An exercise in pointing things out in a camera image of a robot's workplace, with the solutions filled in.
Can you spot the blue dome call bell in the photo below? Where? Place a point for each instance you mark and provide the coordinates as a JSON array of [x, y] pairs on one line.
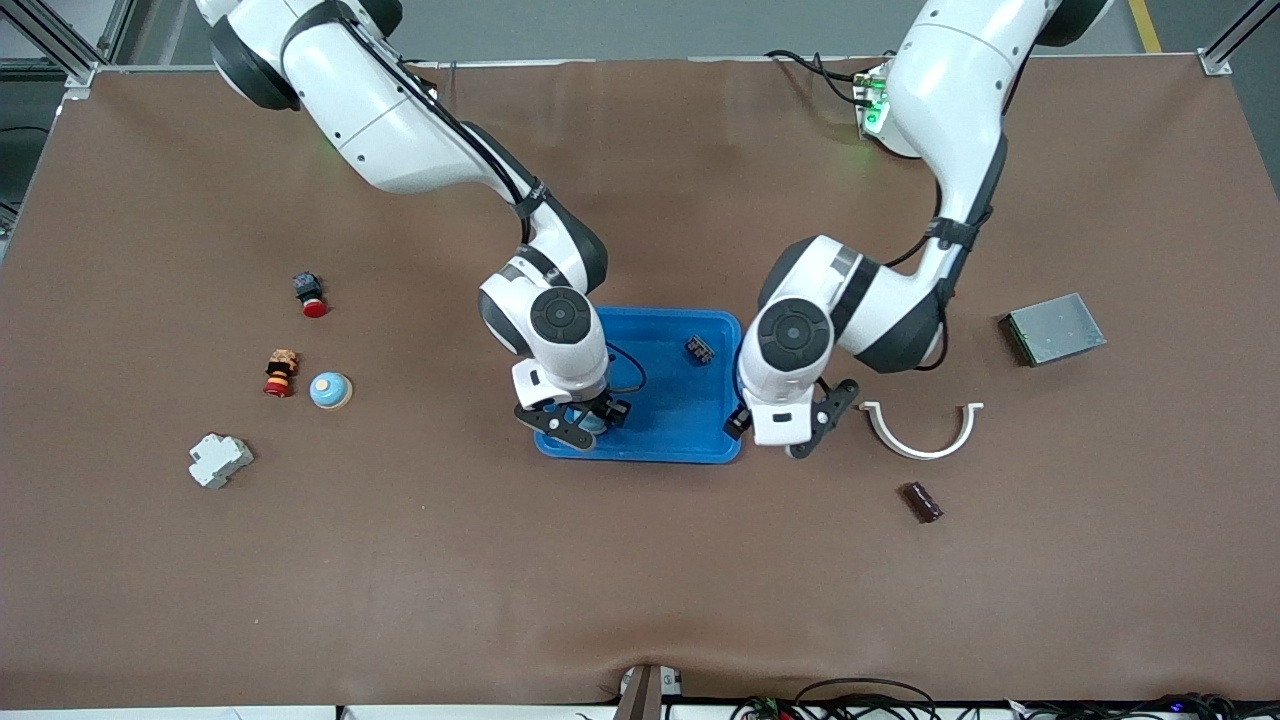
[[588, 420], [329, 390]]

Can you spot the small black connector part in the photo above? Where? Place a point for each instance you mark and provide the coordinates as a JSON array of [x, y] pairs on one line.
[[699, 350]]

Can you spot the brown cylindrical capacitor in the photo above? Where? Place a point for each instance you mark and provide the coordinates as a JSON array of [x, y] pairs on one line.
[[922, 502]]

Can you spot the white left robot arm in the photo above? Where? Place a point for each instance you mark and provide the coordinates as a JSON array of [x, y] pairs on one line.
[[950, 80]]

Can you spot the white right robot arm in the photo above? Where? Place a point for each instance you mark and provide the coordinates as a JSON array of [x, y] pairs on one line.
[[380, 110]]

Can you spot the blue plastic tray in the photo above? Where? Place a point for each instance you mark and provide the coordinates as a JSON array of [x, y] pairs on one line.
[[670, 420]]

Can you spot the brown table cover mat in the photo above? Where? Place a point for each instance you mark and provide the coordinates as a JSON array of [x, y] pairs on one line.
[[640, 560]]

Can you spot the silver metal module box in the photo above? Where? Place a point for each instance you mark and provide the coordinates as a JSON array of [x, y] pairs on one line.
[[1055, 330]]

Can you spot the red mushroom push button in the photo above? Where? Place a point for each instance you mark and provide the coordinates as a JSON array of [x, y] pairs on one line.
[[314, 307]]

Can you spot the red yellow emergency stop button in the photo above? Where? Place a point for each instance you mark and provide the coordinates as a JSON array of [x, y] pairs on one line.
[[280, 375]]

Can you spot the white circuit breaker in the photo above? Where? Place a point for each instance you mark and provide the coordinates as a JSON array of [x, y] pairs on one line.
[[218, 460]]

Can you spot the grey camera stand post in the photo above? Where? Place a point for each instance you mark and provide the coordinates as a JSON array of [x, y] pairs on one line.
[[640, 700]]

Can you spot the aluminium frame post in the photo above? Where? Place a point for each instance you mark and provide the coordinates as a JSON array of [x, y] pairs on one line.
[[1215, 62], [85, 72]]

